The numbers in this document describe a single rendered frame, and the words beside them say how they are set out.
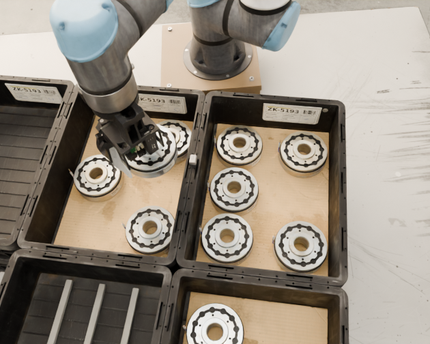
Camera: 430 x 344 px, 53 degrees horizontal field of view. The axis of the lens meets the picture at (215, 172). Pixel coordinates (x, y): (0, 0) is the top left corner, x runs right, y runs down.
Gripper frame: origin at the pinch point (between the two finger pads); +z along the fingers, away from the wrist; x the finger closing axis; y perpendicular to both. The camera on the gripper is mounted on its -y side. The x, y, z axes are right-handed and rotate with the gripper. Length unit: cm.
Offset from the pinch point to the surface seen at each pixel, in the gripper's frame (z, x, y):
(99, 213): 16.2, -10.6, -3.4
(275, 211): 16.1, 18.1, 20.7
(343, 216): 6.1, 23.3, 32.1
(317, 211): 16.1, 24.8, 26.4
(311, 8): 99, 148, -78
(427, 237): 29, 45, 45
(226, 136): 13.0, 21.2, 1.0
